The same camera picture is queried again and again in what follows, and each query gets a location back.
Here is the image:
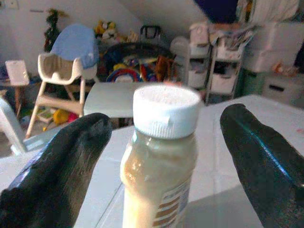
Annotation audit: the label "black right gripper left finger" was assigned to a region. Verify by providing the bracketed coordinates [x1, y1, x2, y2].
[0, 113, 113, 228]

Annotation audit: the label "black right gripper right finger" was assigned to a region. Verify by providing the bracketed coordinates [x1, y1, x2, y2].
[219, 103, 304, 228]

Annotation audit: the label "cream sauce bottle white cap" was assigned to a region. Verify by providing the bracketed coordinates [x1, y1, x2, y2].
[120, 85, 200, 228]

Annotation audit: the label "yellow floor toy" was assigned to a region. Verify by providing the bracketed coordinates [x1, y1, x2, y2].
[52, 108, 79, 124]

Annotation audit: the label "pale plastic kid chair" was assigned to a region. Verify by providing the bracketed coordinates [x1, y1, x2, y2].
[0, 97, 29, 153]

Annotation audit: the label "white drawer box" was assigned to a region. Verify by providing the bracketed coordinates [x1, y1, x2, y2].
[261, 73, 304, 105]

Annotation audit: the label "pale blue low table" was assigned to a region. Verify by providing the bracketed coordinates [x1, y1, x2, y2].
[84, 82, 167, 119]

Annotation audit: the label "white high chair blue cushion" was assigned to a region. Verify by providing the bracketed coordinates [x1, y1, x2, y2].
[25, 23, 100, 140]

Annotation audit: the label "white rectangular board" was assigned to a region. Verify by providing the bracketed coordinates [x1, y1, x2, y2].
[5, 59, 30, 86]

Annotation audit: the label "colourful round toy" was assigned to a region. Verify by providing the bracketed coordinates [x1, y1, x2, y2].
[106, 68, 143, 83]

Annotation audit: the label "white stacked storage boxes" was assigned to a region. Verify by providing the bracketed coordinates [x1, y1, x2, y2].
[244, 21, 304, 72]

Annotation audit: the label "white shelf unit with bins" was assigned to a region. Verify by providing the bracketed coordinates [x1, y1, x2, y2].
[189, 22, 246, 103]

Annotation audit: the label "small decorated green tree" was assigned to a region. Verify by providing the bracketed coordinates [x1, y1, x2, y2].
[44, 9, 65, 52]

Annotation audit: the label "black round toy bin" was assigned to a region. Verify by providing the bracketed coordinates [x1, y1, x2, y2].
[99, 42, 177, 83]

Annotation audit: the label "yellow stuffed toys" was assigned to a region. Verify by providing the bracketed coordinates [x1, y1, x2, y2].
[94, 20, 117, 39]

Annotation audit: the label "black handled bag frame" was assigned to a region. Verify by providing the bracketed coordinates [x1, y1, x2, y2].
[140, 25, 162, 40]

